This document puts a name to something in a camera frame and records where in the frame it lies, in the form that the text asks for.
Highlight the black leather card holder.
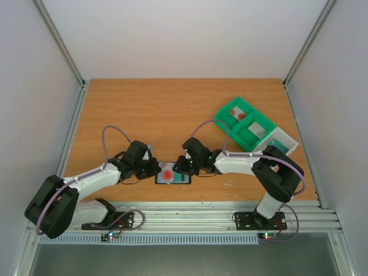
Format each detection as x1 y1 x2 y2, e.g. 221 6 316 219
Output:
155 162 191 185

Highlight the teal card black stripe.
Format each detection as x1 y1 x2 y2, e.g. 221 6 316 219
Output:
173 172 189 184

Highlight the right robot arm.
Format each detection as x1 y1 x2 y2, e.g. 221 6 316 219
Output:
173 137 306 230

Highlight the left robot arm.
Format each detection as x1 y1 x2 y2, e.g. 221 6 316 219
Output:
24 140 162 239

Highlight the white card with red dot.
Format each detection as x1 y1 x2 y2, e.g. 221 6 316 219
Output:
229 106 247 121

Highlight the white card in tray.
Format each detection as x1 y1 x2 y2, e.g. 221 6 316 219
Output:
248 122 267 139

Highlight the teal card in bin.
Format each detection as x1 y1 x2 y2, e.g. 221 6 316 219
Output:
269 138 289 154

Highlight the green plastic compartment tray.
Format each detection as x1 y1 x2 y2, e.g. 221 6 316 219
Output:
214 97 276 152

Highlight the white plastic bin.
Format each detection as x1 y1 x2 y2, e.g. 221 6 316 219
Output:
252 127 299 156

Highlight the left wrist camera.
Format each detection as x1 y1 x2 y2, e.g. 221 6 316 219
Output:
143 144 153 160

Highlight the aluminium front rail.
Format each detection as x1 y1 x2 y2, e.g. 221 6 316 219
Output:
112 201 342 233

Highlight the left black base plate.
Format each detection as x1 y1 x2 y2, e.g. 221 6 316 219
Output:
81 212 134 231

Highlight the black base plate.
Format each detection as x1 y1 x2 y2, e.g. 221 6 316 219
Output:
81 212 134 231
232 212 288 231

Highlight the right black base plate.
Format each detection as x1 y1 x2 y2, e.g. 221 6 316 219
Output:
232 212 288 231

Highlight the grey slotted cable duct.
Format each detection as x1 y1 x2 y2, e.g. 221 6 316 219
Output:
39 233 259 246

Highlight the left aluminium frame post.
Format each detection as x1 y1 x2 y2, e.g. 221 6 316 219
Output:
32 0 86 88

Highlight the aluminium frame post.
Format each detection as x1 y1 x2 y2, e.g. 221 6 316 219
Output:
32 0 86 88
283 0 338 90

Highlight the right aluminium frame post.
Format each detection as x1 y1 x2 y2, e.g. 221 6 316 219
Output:
283 0 338 90

